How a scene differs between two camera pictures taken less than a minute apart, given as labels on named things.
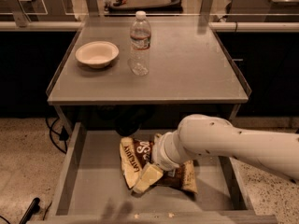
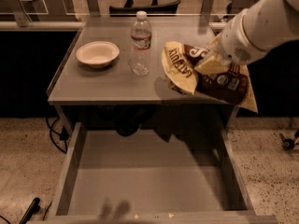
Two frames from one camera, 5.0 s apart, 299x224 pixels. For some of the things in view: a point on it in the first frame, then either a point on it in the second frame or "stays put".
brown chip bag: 135,154 to 234,85
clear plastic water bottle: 140,41 stays put
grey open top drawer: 92,188 stays put
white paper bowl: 96,54 stays put
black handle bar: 32,210 stays put
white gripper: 163,156 to 235,43
